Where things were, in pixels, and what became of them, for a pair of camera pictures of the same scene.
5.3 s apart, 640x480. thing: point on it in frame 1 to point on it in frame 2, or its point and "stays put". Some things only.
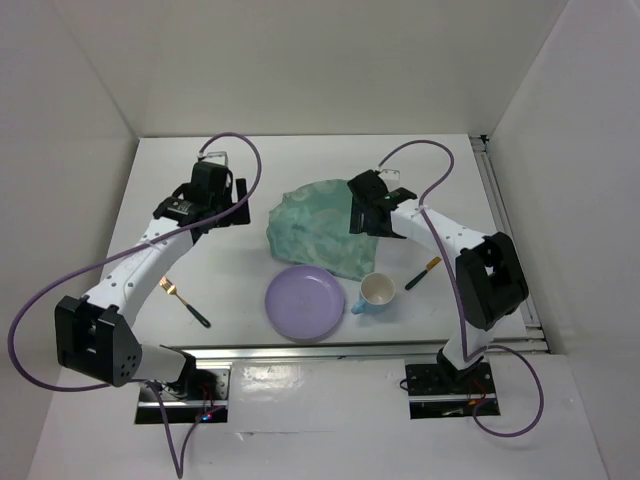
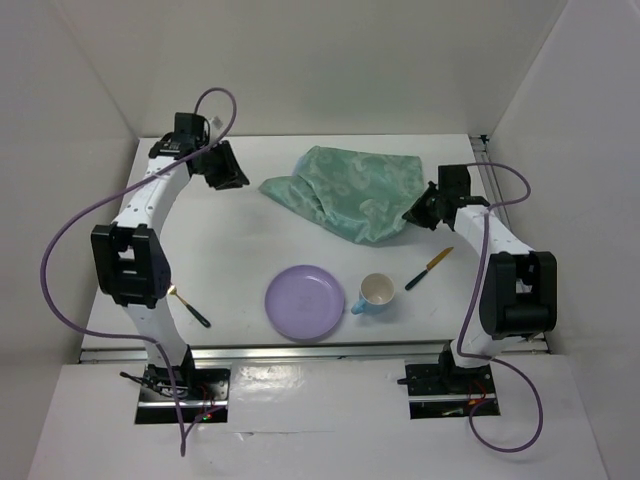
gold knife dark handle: (428, 267) stays put
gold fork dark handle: (172, 290) stays put
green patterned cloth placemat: (310, 226) to (361, 196)
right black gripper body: (356, 218) to (426, 209)
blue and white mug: (376, 290) stays put
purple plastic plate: (304, 304) stays put
